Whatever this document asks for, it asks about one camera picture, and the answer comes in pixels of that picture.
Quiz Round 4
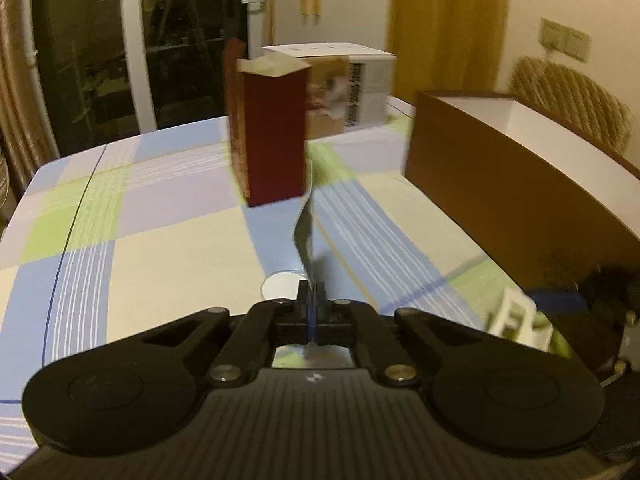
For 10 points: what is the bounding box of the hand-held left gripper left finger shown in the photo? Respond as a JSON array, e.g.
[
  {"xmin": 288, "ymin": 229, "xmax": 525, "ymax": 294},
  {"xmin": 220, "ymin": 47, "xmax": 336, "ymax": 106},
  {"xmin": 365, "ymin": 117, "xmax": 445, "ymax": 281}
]
[{"xmin": 141, "ymin": 280, "xmax": 313, "ymax": 388}]

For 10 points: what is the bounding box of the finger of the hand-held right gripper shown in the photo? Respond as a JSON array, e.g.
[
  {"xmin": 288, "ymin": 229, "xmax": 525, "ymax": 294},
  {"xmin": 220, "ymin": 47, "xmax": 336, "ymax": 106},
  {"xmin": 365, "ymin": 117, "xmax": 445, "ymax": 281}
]
[{"xmin": 522, "ymin": 285, "xmax": 591, "ymax": 313}]

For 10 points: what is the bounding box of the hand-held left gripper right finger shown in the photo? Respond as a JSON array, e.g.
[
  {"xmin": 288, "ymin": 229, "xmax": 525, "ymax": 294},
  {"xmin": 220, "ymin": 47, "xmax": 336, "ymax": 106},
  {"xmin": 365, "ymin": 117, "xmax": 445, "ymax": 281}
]
[{"xmin": 312, "ymin": 280, "xmax": 488, "ymax": 388}]

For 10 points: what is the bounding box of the white hair claw clip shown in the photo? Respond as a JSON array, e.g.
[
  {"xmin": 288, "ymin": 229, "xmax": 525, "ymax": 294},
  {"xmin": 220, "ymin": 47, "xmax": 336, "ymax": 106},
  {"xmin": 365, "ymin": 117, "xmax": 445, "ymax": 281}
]
[{"xmin": 486, "ymin": 287, "xmax": 555, "ymax": 352}]

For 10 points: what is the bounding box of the dark green packaging card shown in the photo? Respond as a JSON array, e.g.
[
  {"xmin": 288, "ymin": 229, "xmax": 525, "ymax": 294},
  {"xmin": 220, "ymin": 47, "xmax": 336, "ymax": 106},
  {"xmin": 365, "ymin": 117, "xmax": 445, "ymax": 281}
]
[{"xmin": 291, "ymin": 159, "xmax": 321, "ymax": 361}]

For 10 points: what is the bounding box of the brown cardboard box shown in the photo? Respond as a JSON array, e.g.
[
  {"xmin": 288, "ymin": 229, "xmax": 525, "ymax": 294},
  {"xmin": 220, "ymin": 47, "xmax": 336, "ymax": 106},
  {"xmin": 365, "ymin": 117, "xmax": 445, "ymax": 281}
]
[{"xmin": 404, "ymin": 89, "xmax": 640, "ymax": 311}]

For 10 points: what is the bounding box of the checked tablecloth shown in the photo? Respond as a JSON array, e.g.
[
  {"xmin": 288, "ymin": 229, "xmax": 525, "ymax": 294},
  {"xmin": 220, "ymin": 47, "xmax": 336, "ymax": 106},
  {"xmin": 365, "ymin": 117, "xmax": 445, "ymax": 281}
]
[{"xmin": 0, "ymin": 100, "xmax": 640, "ymax": 461}]

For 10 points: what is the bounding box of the dark red carton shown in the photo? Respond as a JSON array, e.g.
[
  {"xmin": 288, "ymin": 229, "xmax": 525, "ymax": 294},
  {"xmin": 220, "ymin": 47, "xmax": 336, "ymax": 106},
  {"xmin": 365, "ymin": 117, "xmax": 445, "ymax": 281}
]
[{"xmin": 223, "ymin": 37, "xmax": 308, "ymax": 208}]

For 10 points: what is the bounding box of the white and brown product box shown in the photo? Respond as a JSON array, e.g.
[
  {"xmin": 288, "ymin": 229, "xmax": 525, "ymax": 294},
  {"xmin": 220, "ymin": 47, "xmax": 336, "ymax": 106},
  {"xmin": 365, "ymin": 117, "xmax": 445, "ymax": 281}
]
[{"xmin": 262, "ymin": 42, "xmax": 398, "ymax": 140}]

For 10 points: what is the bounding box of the yellow curtain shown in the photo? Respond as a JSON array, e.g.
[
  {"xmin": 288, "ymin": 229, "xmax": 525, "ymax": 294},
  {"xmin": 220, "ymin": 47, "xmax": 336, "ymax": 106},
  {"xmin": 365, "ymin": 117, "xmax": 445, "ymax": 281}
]
[{"xmin": 387, "ymin": 0, "xmax": 513, "ymax": 106}]

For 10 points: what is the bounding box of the glass door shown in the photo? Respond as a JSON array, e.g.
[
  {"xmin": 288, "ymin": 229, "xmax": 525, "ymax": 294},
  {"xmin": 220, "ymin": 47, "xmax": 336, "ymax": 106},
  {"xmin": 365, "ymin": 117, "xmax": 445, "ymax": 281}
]
[{"xmin": 30, "ymin": 0, "xmax": 276, "ymax": 161}]

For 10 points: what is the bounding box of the beige patterned curtain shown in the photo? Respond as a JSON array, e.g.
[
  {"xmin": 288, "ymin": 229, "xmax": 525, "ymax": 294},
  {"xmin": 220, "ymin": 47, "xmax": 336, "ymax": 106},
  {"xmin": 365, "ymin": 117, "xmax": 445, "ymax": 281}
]
[{"xmin": 0, "ymin": 0, "xmax": 61, "ymax": 196}]

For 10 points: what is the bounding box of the beige wall socket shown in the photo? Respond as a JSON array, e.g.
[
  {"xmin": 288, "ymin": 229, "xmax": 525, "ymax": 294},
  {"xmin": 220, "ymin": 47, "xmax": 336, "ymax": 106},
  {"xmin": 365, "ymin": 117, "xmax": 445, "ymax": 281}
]
[
  {"xmin": 562, "ymin": 27, "xmax": 592, "ymax": 64},
  {"xmin": 540, "ymin": 17, "xmax": 568, "ymax": 52}
]

